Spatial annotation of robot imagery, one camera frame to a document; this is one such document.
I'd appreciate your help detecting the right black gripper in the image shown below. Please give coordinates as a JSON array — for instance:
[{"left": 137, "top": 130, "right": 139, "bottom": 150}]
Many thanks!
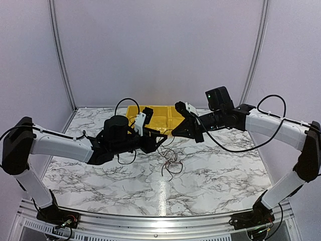
[{"left": 172, "top": 109, "right": 225, "bottom": 143}]

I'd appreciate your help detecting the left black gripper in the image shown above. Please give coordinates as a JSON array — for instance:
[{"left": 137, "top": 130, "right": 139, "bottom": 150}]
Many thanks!
[{"left": 111, "top": 127, "right": 168, "bottom": 156}]

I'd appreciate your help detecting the white wire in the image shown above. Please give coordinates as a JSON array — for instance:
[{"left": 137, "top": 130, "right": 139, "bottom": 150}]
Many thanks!
[{"left": 164, "top": 149, "right": 181, "bottom": 163}]

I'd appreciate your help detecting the red wire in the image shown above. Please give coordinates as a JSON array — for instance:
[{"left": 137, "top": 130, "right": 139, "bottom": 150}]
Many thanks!
[{"left": 162, "top": 148, "right": 184, "bottom": 176}]

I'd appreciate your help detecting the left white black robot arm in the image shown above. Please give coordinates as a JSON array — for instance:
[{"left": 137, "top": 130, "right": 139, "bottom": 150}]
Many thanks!
[{"left": 1, "top": 112, "right": 168, "bottom": 225}]

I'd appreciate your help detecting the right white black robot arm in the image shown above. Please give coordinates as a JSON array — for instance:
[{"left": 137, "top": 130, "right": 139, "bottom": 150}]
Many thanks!
[{"left": 171, "top": 86, "right": 320, "bottom": 229}]

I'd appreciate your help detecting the right yellow bin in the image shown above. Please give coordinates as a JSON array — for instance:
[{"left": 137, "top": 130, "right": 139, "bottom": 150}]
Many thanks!
[{"left": 167, "top": 106, "right": 184, "bottom": 137}]

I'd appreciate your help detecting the yellow bin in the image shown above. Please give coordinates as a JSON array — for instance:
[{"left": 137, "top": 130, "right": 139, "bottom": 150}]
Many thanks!
[
  {"left": 147, "top": 105, "right": 169, "bottom": 133},
  {"left": 126, "top": 105, "right": 139, "bottom": 125},
  {"left": 167, "top": 106, "right": 184, "bottom": 137}
]

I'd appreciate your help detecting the middle yellow bin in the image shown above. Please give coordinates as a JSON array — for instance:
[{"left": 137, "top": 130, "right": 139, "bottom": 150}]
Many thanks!
[{"left": 147, "top": 105, "right": 169, "bottom": 133}]

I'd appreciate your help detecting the left yellow bin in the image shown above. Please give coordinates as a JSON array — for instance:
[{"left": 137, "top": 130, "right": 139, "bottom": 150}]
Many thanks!
[{"left": 126, "top": 105, "right": 139, "bottom": 125}]

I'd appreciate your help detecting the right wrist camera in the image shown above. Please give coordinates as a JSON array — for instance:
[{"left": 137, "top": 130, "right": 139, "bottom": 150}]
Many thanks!
[{"left": 175, "top": 101, "right": 198, "bottom": 118}]

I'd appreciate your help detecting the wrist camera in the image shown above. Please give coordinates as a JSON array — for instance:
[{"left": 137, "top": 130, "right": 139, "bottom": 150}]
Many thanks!
[
  {"left": 134, "top": 107, "right": 153, "bottom": 136},
  {"left": 175, "top": 101, "right": 198, "bottom": 118}
]

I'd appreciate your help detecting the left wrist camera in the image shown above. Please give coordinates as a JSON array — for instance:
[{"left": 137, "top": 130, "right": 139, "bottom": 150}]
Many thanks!
[{"left": 134, "top": 107, "right": 153, "bottom": 136}]

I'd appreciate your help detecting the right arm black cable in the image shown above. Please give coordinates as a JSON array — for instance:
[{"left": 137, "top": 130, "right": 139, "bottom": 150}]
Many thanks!
[{"left": 194, "top": 94, "right": 321, "bottom": 176}]

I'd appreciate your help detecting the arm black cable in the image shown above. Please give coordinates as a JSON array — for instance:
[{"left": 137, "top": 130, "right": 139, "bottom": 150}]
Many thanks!
[
  {"left": 0, "top": 97, "right": 141, "bottom": 165},
  {"left": 194, "top": 94, "right": 321, "bottom": 176}
]

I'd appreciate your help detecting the left aluminium corner post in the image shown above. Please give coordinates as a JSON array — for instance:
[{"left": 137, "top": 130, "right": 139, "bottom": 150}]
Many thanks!
[{"left": 48, "top": 0, "right": 77, "bottom": 111}]

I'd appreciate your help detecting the aluminium corner post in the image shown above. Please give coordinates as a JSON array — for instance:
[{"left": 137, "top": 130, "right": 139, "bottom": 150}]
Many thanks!
[
  {"left": 48, "top": 0, "right": 77, "bottom": 111},
  {"left": 239, "top": 0, "right": 270, "bottom": 104}
]

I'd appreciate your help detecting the right aluminium corner post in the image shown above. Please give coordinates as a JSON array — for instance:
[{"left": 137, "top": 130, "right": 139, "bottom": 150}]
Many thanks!
[{"left": 239, "top": 0, "right": 270, "bottom": 104}]

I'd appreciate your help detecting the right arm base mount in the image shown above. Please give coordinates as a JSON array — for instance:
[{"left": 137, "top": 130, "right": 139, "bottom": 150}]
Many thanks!
[{"left": 229, "top": 210, "right": 275, "bottom": 230}]

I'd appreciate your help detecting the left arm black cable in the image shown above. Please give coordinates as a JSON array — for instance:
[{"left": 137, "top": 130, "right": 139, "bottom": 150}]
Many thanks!
[{"left": 0, "top": 97, "right": 141, "bottom": 165}]

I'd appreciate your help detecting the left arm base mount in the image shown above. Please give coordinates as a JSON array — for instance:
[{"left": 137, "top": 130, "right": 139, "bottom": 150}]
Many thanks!
[{"left": 37, "top": 210, "right": 80, "bottom": 228}]

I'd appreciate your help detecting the aluminium front frame rail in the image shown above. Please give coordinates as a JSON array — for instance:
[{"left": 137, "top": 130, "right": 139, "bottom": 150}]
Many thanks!
[{"left": 10, "top": 198, "right": 301, "bottom": 241}]

